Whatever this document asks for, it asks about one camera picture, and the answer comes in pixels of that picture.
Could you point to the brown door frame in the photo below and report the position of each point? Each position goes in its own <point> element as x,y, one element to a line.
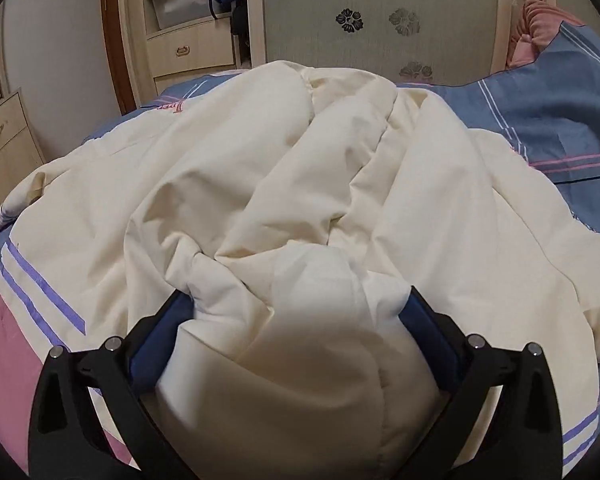
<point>117,35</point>

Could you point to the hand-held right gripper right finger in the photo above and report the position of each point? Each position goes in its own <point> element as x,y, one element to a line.
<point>430,331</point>

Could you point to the floral sliding wardrobe door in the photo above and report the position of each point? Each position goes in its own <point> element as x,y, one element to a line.
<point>380,15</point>

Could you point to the cream white quilt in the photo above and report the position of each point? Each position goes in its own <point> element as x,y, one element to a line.
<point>300,200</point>

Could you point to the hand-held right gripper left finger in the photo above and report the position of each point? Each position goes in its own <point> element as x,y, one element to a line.
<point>156,331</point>

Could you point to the pink pillow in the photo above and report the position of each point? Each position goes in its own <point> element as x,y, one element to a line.
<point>530,30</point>

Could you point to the beige wardrobe with drawers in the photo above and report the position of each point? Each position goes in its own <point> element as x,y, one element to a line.
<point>190,25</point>

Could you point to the blue striped bed sheet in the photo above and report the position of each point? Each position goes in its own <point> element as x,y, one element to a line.
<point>545,110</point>

